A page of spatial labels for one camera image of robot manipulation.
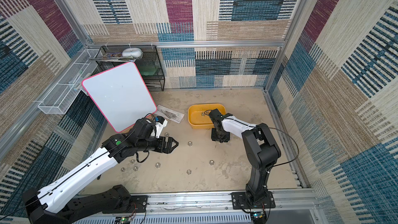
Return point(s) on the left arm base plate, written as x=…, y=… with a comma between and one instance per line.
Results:
x=136, y=203

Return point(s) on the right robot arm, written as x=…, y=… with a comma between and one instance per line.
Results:
x=261, y=149

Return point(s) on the yellow plastic storage box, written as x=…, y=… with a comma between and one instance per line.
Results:
x=195, y=118

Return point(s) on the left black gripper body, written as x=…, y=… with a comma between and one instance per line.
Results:
x=158, y=144

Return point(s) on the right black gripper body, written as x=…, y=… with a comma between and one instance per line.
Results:
x=219, y=132

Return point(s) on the white wire basket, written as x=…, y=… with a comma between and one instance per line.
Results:
x=62, y=95

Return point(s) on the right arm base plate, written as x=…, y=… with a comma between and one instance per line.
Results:
x=241, y=200

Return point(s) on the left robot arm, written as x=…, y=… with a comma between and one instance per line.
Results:
x=57, y=203

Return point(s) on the white round device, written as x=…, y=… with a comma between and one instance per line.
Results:
x=132, y=53

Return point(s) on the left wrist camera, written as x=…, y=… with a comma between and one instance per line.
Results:
x=160, y=124

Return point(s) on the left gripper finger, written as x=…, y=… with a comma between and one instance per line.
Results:
x=171, y=141
x=170, y=149

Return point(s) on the pink framed whiteboard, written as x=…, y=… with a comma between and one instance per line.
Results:
x=121, y=95

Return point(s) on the black mesh shelf rack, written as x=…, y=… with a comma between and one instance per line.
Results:
x=149, y=65

